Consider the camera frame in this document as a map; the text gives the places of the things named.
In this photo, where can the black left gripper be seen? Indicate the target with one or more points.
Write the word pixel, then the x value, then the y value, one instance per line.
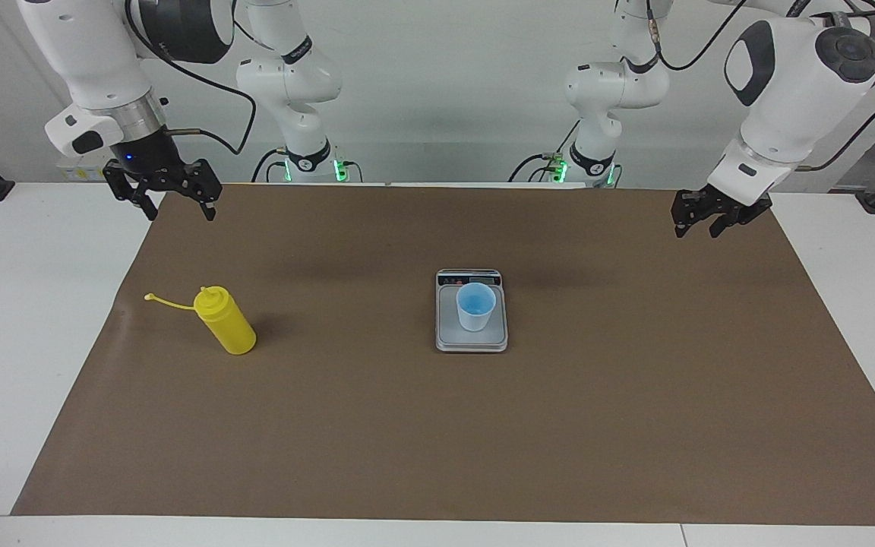
pixel 737 203

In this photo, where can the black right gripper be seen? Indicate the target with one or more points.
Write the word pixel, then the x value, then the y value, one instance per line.
pixel 147 156

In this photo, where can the yellow squeeze bottle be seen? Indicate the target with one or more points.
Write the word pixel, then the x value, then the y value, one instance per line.
pixel 229 323

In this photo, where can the light blue plastic cup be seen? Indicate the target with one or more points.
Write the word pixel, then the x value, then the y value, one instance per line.
pixel 475 311

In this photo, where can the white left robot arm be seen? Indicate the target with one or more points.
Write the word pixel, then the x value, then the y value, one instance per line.
pixel 787 99

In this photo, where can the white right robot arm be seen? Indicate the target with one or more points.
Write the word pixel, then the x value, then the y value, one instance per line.
pixel 88 61

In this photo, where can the silver digital kitchen scale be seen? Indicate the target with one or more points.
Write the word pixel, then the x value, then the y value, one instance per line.
pixel 472 340

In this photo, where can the white power strip yellow labels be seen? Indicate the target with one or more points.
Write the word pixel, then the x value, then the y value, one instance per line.
pixel 80 171

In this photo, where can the brown table mat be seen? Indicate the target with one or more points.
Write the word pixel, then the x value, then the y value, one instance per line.
pixel 437 425

